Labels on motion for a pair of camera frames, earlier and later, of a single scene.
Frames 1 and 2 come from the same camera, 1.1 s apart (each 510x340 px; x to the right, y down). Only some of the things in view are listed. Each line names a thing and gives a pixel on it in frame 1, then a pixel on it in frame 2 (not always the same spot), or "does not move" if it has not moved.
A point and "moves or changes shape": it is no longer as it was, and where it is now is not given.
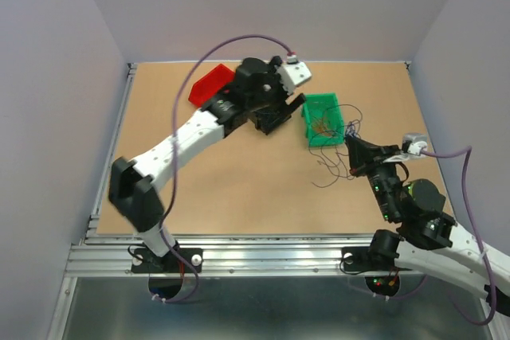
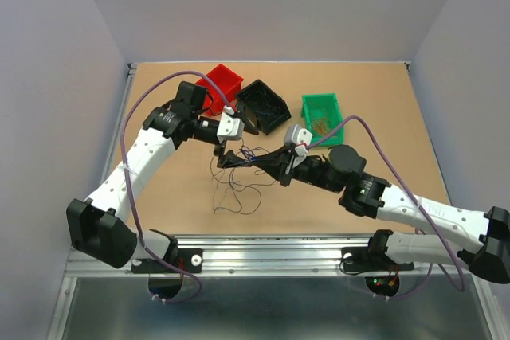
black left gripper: (272, 76) -> (229, 158)
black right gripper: (362, 153) -> (276, 162)
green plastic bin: (323, 121) does not move
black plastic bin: (269, 116) does not move
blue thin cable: (319, 161) moves or changes shape
